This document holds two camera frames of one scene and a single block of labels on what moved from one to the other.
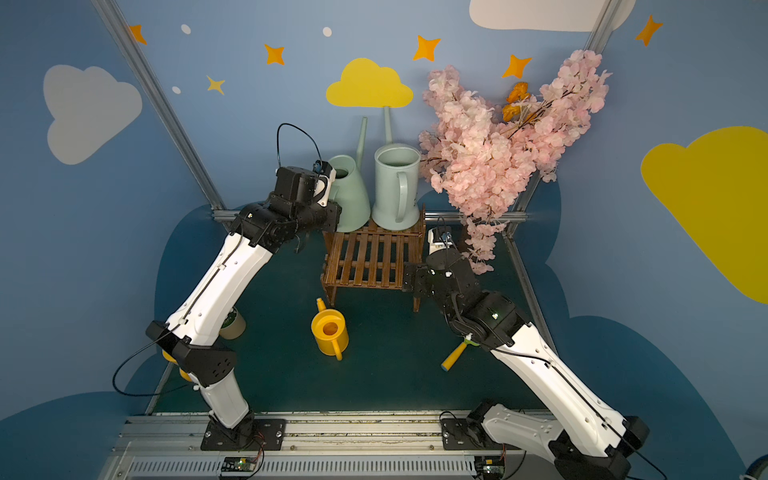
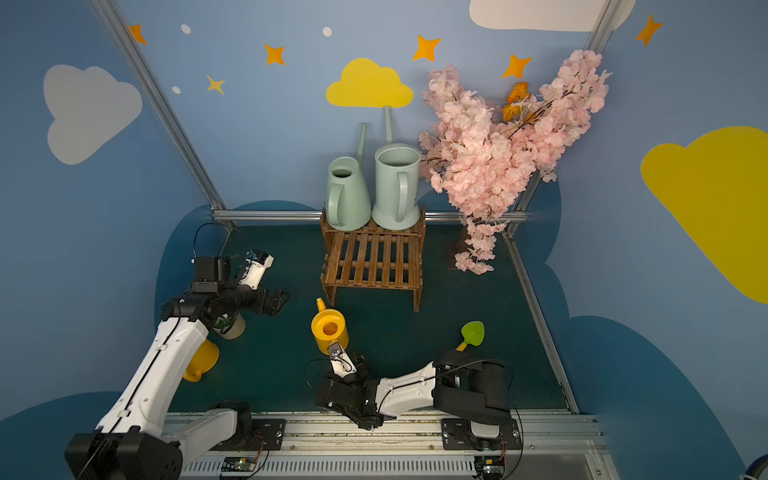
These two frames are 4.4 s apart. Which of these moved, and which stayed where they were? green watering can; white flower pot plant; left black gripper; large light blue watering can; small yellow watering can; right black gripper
Moved: right black gripper; left black gripper
Stayed: green watering can; large light blue watering can; white flower pot plant; small yellow watering can
